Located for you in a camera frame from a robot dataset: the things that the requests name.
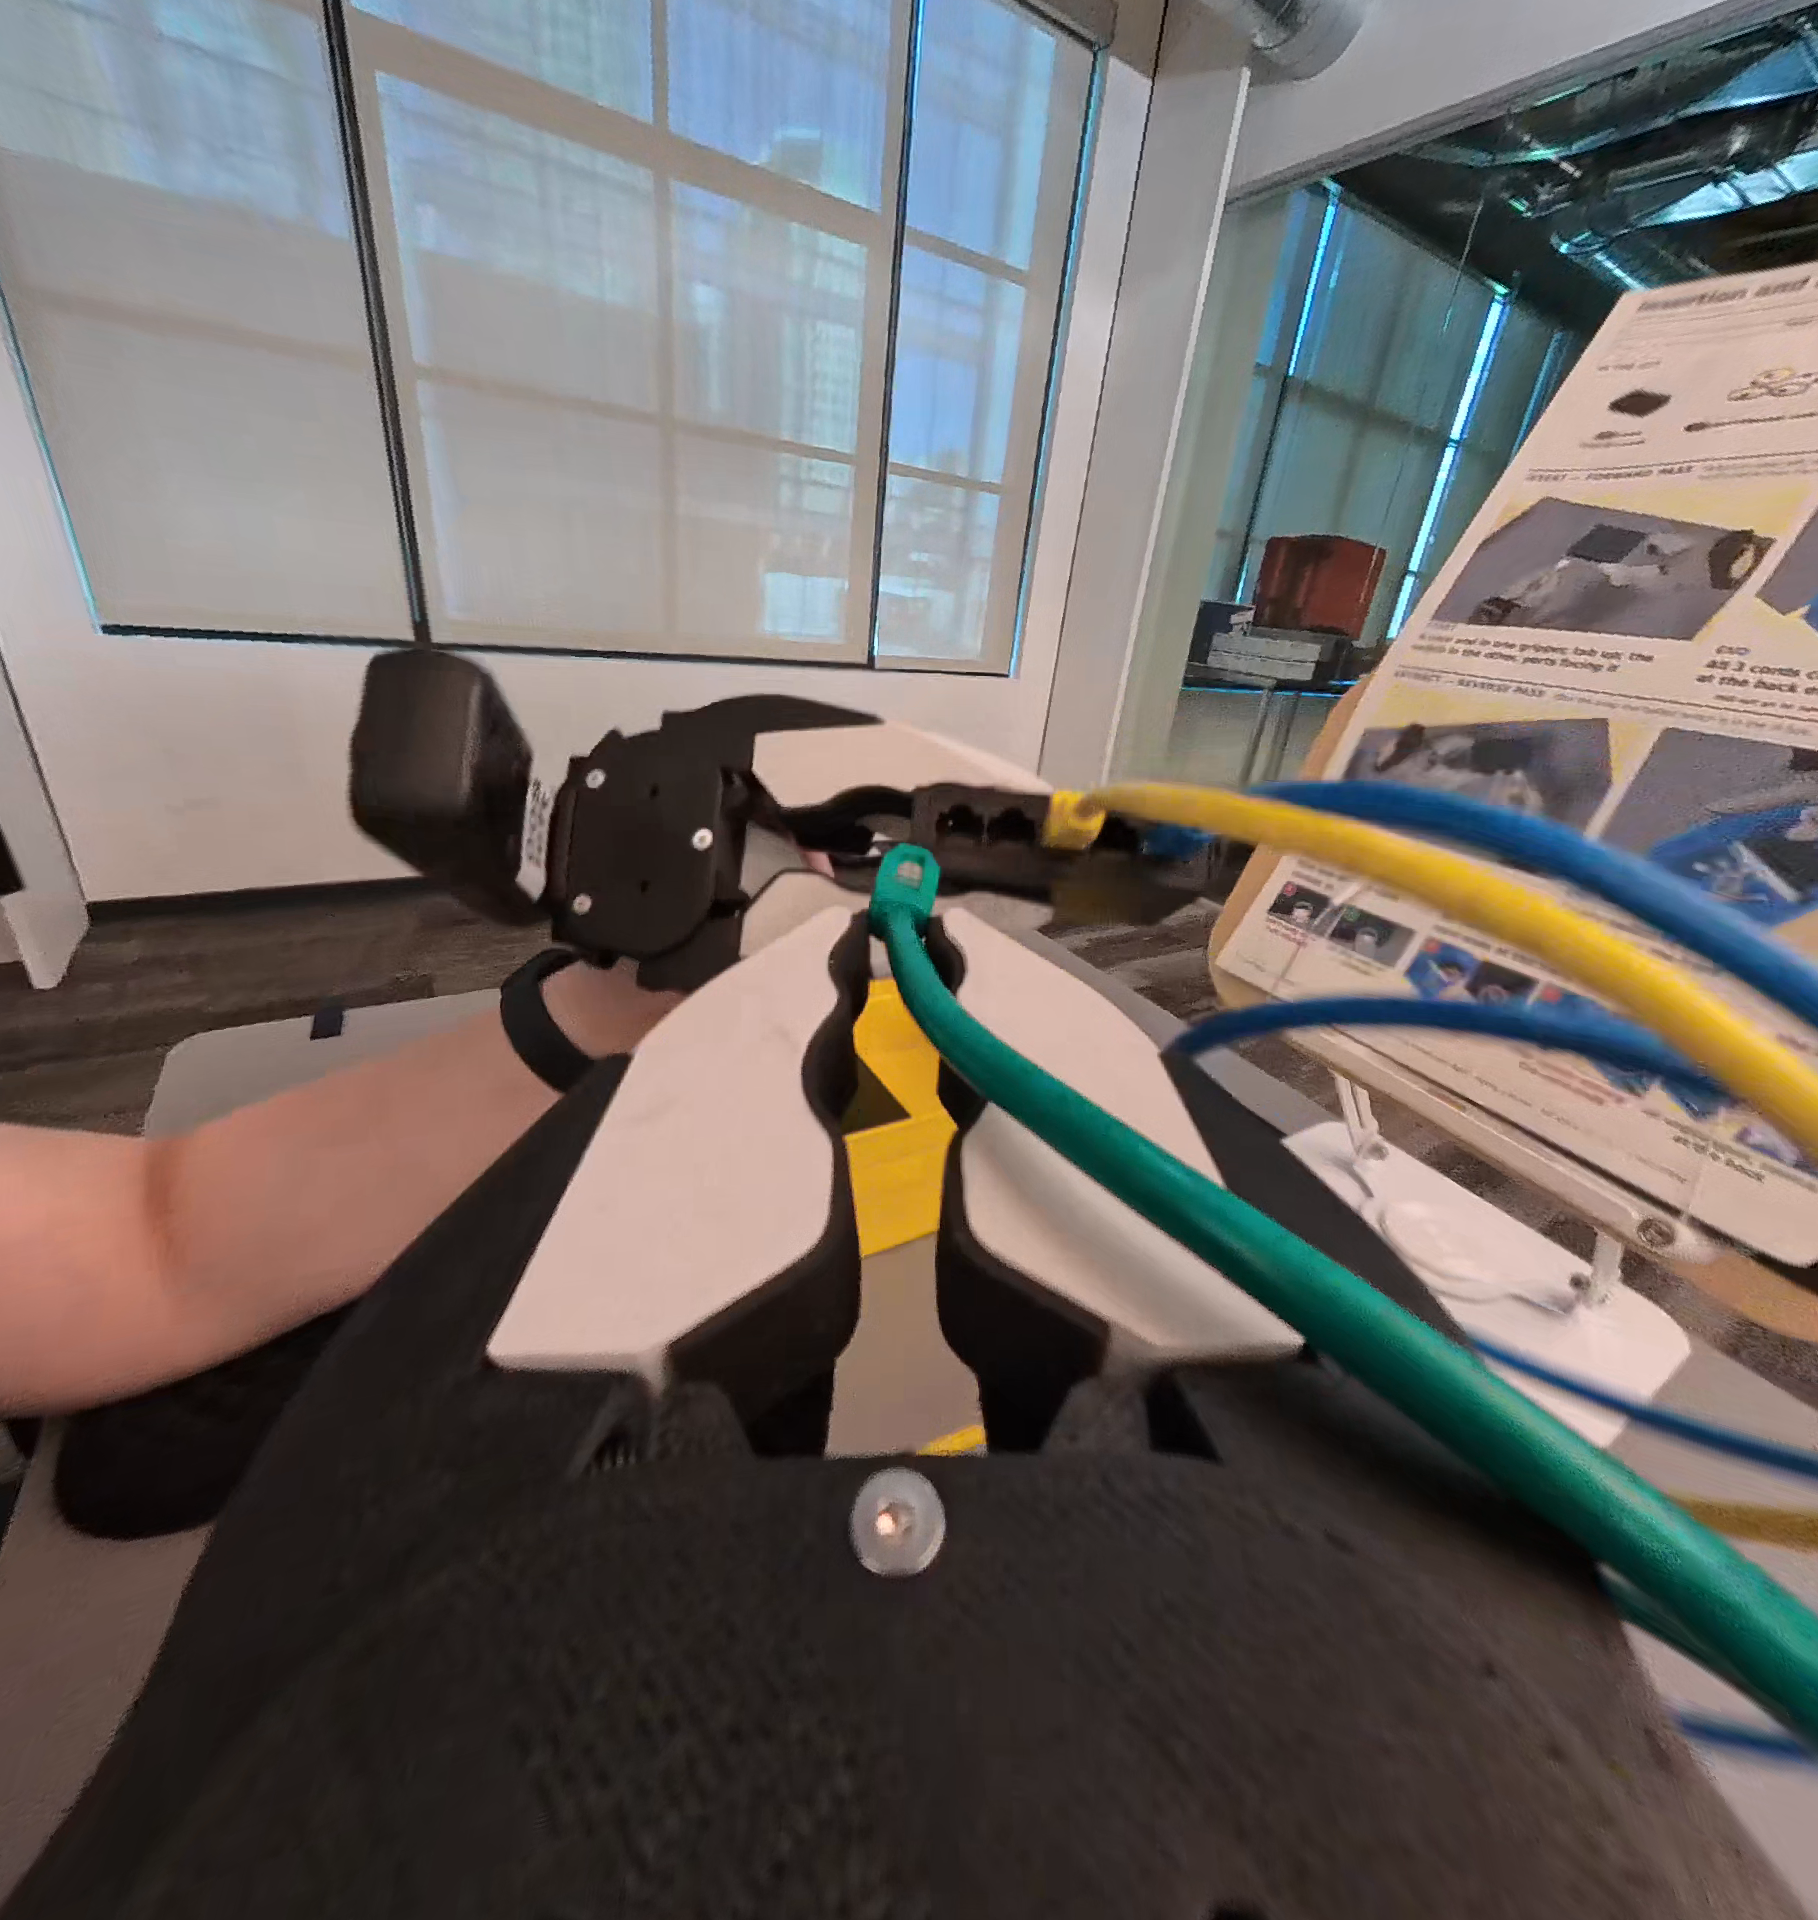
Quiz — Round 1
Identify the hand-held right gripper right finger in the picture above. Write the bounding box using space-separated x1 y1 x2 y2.
931 908 1310 1456

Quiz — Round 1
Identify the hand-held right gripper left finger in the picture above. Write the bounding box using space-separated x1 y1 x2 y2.
486 905 871 1456

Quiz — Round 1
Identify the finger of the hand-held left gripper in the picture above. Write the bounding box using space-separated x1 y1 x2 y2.
761 718 1064 841
734 841 882 964

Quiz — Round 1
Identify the black network switch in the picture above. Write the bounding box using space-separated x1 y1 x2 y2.
910 775 1226 926

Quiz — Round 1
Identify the yellow plastic bin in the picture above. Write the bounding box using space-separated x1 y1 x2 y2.
839 981 989 1458

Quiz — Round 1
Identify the green ethernet cable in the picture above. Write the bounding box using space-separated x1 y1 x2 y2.
867 844 1818 1786

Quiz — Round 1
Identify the blue ethernet cable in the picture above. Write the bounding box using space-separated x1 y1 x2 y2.
1143 781 1818 1768

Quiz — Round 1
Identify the yellow ethernet cable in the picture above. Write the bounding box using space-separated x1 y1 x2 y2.
1043 781 1818 1561

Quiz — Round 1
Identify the person's left forearm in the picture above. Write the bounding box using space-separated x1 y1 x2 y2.
0 1002 587 1421

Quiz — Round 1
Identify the person's left hand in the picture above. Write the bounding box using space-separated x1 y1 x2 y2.
550 961 699 1076

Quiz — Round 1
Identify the black wristband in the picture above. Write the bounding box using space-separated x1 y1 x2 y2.
497 950 602 1094

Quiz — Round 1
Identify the white board stand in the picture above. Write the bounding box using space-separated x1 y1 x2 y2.
1283 1075 1693 1450

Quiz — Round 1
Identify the red-brown box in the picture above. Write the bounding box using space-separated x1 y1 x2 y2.
1253 531 1392 645

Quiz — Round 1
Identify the large white-framed window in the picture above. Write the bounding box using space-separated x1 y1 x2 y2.
0 0 1113 677

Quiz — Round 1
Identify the black oval pad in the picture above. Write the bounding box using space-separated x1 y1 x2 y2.
52 1328 348 1544

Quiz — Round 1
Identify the instruction poster board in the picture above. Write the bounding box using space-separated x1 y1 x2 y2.
1211 258 1818 1351

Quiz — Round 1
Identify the silver ceiling ductwork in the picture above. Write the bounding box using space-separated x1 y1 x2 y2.
1244 0 1371 82

